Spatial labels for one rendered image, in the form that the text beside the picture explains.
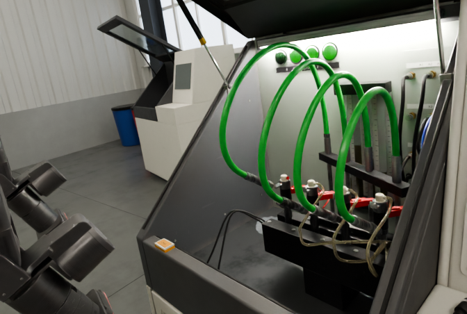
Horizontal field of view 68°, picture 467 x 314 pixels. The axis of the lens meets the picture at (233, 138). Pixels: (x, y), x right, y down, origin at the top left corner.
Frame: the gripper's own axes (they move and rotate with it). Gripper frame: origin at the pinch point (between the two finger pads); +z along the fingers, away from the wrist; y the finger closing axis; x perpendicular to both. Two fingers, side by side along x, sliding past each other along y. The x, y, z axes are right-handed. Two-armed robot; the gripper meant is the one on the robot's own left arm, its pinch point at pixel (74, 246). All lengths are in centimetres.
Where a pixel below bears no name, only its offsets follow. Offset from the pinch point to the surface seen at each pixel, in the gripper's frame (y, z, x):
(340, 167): -54, -2, -42
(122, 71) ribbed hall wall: 691, 61, -218
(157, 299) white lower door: -3.5, 27.4, -4.4
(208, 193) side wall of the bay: 2.5, 18.4, -35.9
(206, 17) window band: 468, 43, -341
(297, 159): -47, -3, -41
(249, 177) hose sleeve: -30.6, 2.9, -37.5
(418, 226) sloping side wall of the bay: -63, 10, -43
